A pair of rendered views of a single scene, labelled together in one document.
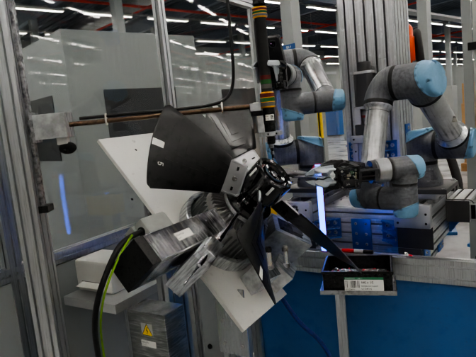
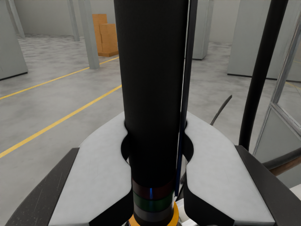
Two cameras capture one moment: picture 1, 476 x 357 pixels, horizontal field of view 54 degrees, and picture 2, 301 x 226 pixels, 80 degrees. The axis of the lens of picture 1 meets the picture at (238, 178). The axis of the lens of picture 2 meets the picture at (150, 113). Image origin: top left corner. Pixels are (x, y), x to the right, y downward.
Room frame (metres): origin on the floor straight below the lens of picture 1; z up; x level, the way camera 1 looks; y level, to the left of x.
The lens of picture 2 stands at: (1.47, -0.15, 1.60)
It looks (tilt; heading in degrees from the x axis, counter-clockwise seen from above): 29 degrees down; 158
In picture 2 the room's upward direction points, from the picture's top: 1 degrees counter-clockwise
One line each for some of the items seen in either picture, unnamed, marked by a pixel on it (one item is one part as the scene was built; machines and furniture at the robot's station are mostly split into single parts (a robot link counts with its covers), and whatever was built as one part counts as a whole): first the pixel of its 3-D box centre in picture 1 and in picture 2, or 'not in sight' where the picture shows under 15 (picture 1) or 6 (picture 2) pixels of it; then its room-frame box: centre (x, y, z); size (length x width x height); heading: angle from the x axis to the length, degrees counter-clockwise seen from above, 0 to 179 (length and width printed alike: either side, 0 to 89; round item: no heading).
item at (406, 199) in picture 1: (400, 199); not in sight; (1.45, -0.50, 1.08); 0.11 x 0.08 x 0.11; 47
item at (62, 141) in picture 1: (67, 145); not in sight; (1.35, 0.48, 1.35); 0.05 x 0.04 x 0.05; 93
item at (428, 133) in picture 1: (423, 144); not in sight; (1.87, -0.76, 1.20); 0.13 x 0.12 x 0.14; 47
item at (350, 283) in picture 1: (358, 273); not in sight; (1.46, -0.36, 0.85); 0.22 x 0.17 x 0.07; 72
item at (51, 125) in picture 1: (51, 126); not in sight; (1.35, 0.52, 1.41); 0.10 x 0.07 x 0.08; 93
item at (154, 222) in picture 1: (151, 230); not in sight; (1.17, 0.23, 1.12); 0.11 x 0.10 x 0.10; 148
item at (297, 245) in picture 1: (279, 241); not in sight; (1.44, -0.11, 0.98); 0.20 x 0.16 x 0.20; 58
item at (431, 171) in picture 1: (422, 172); not in sight; (1.88, -0.75, 1.09); 0.15 x 0.15 x 0.10
